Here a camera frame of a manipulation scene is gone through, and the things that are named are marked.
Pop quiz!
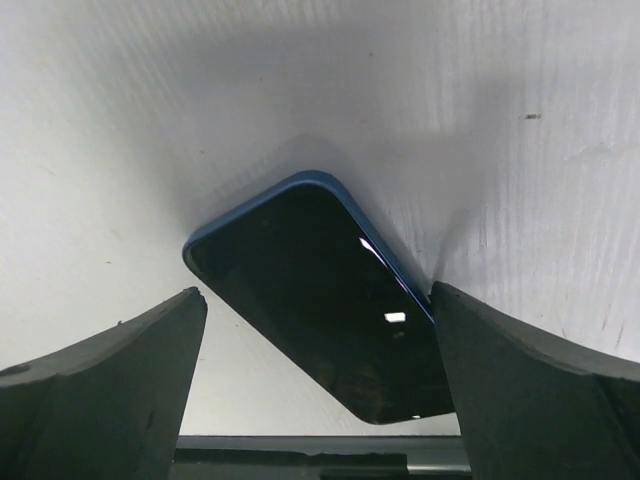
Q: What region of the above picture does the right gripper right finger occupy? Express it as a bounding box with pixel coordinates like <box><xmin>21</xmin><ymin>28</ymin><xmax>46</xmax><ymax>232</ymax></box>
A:
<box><xmin>430</xmin><ymin>282</ymin><xmax>639</xmax><ymax>479</ymax></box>

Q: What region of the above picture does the blue smartphone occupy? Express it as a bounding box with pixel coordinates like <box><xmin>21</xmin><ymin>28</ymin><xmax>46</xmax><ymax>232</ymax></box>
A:
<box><xmin>182</xmin><ymin>170</ymin><xmax>454</xmax><ymax>425</ymax></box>

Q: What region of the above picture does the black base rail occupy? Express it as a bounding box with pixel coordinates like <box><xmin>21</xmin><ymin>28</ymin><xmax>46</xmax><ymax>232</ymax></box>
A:
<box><xmin>169</xmin><ymin>436</ymin><xmax>472</xmax><ymax>479</ymax></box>

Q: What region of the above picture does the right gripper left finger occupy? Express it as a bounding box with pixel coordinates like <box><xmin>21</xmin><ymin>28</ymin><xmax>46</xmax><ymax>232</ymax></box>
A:
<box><xmin>1</xmin><ymin>287</ymin><xmax>207</xmax><ymax>479</ymax></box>

